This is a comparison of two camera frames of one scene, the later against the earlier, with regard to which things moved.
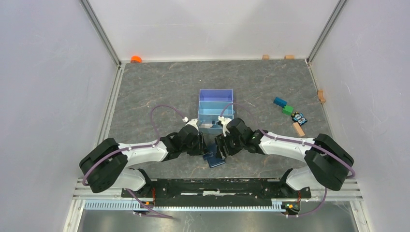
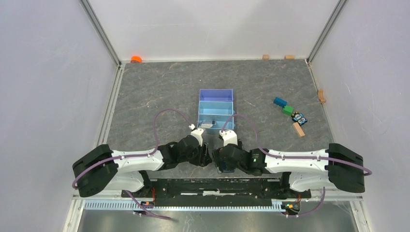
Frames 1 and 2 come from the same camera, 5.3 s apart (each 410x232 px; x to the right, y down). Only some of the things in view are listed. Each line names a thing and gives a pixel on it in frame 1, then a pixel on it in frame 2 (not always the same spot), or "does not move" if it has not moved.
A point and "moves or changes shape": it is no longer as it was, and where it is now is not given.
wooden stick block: x=299 y=129 does not move
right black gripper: x=220 y=141 to x=217 y=161
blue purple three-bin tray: x=212 y=104 does not move
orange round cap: x=136 y=59 does not move
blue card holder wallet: x=211 y=156 moves or changes shape
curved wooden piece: x=321 y=96 does not move
